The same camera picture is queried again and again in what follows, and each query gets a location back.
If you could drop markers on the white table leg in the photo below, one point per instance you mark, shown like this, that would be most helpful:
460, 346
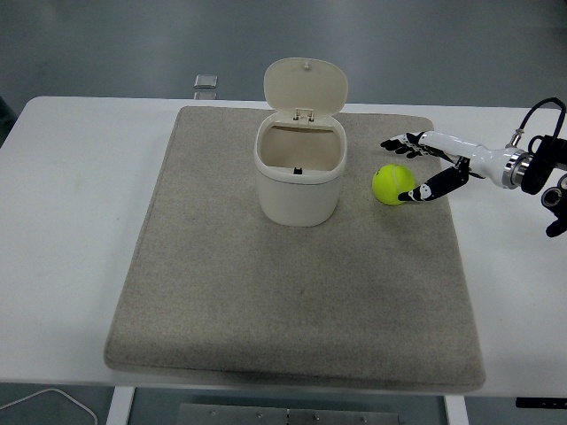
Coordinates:
456, 411
119, 407

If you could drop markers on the small silver floor plate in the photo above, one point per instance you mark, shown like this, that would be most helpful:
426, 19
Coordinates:
204, 95
206, 81

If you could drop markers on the black table control panel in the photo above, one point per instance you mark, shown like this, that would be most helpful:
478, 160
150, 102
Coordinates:
540, 403

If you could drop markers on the yellow tennis ball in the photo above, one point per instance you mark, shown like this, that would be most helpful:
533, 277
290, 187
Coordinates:
390, 181

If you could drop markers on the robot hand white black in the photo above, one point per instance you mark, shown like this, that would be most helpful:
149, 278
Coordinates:
478, 157

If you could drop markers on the cream plastic box with lid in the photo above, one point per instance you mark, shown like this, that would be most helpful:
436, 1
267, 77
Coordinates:
297, 199

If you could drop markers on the beige fabric mat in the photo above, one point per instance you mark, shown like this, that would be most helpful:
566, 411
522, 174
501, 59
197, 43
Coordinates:
266, 288

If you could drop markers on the grey metal plate with screws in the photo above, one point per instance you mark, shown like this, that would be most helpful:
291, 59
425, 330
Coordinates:
230, 416

